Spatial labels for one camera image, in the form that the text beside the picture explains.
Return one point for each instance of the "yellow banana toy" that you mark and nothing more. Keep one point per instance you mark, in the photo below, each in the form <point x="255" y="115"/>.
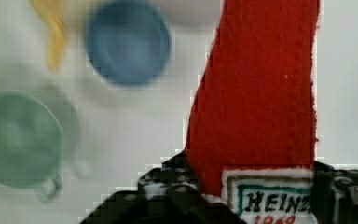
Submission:
<point x="51" y="13"/>

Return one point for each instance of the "blue bowl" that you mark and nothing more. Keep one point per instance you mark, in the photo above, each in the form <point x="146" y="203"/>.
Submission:
<point x="128" y="42"/>

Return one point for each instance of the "red felt ketchup bottle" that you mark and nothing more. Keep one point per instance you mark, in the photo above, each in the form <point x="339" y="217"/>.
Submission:
<point x="252" y="128"/>

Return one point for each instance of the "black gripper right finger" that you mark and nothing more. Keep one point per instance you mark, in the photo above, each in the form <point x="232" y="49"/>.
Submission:
<point x="334" y="195"/>

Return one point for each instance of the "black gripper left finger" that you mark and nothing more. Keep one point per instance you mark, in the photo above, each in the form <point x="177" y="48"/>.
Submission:
<point x="172" y="191"/>

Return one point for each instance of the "green mug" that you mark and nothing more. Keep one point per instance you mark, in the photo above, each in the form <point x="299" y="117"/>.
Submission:
<point x="31" y="143"/>

